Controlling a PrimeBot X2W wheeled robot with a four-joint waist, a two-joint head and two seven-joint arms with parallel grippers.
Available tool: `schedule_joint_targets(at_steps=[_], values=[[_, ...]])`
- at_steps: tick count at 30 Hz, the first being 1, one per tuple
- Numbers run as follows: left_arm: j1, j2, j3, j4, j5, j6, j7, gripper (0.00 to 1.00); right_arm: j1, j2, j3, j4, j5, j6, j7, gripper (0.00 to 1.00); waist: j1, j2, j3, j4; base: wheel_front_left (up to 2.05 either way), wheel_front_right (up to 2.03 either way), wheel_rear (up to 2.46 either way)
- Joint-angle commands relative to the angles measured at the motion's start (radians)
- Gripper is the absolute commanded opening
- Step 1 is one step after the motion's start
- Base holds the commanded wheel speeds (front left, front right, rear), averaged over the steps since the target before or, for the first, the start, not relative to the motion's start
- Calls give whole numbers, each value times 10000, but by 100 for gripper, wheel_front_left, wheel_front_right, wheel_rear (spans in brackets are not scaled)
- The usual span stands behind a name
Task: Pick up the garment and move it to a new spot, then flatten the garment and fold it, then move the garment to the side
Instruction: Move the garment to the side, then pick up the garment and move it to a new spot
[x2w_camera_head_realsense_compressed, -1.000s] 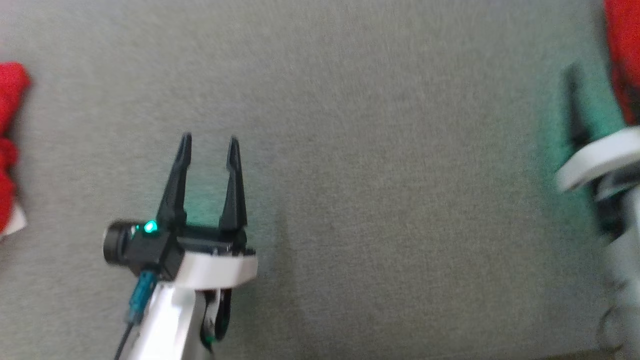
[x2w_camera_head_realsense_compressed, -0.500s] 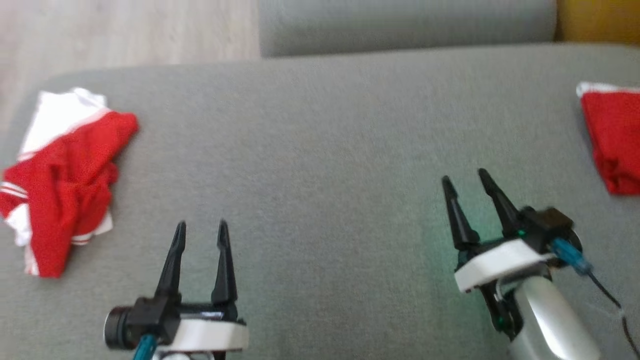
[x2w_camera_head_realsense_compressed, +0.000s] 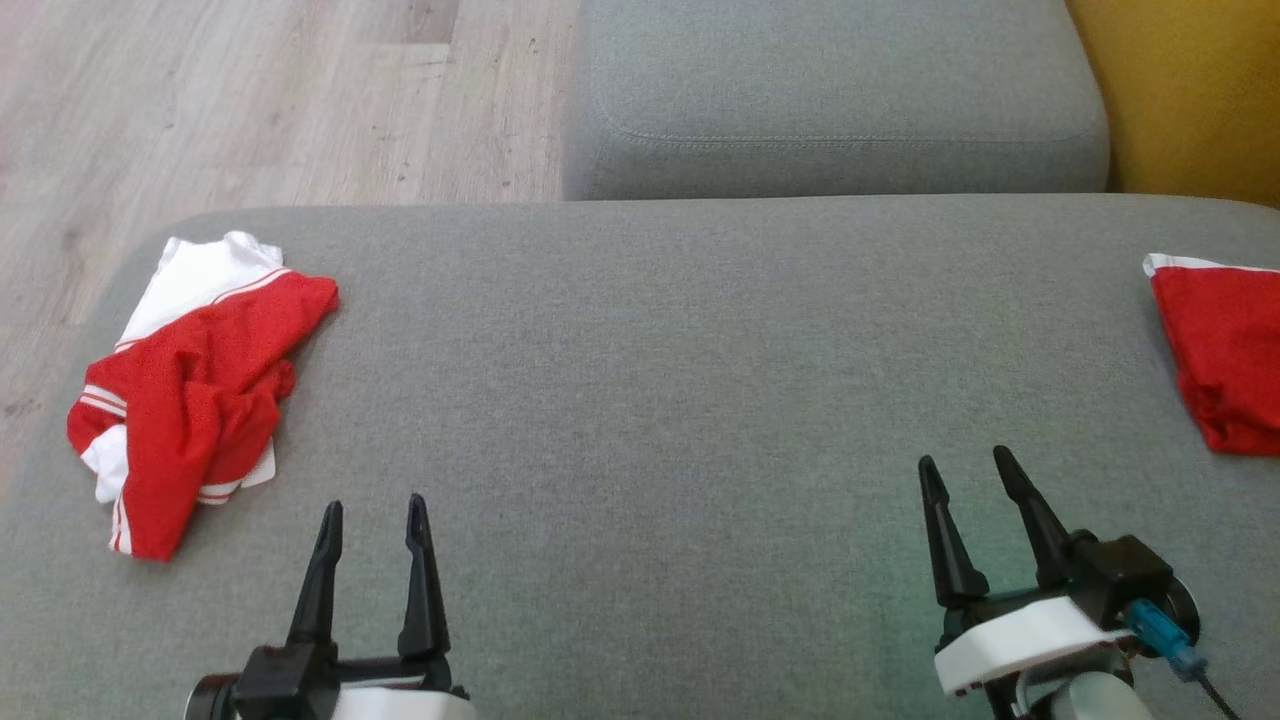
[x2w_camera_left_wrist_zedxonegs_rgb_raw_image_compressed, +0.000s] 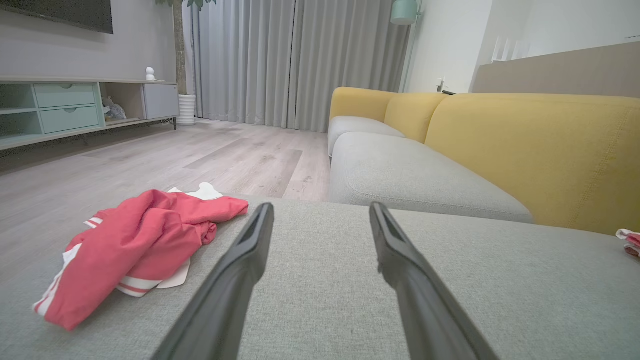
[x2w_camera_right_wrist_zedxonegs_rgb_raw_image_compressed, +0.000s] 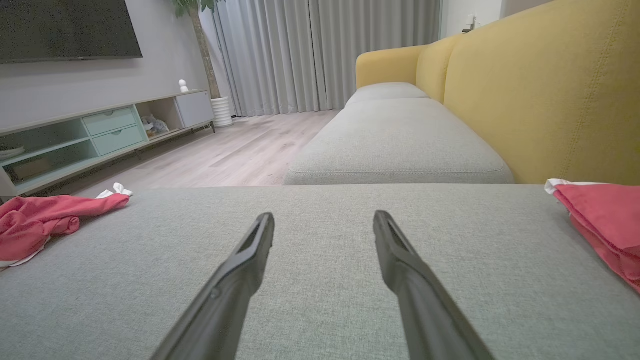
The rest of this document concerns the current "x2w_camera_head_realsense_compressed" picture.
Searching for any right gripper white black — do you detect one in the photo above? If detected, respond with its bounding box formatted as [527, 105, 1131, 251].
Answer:
[917, 445, 1143, 720]

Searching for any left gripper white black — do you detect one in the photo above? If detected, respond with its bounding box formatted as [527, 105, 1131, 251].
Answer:
[287, 493, 473, 720]

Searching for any red shirt with white sleeves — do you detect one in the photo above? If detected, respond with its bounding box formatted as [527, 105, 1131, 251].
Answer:
[66, 231, 340, 562]

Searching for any red garment with white bands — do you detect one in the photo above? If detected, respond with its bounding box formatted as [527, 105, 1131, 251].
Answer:
[1143, 253, 1280, 457]

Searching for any grey sofa seat cushion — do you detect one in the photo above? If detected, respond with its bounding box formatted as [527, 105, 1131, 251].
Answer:
[0, 193, 1280, 720]

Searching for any grey sofa block cushion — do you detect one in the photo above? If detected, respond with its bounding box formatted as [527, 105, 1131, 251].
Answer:
[562, 0, 1111, 202]

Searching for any mustard yellow upholstered furniture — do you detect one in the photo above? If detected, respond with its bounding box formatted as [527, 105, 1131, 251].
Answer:
[1065, 0, 1280, 209]

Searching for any right black cable blue plug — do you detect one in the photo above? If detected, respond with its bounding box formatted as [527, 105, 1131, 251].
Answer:
[1122, 598, 1243, 720]

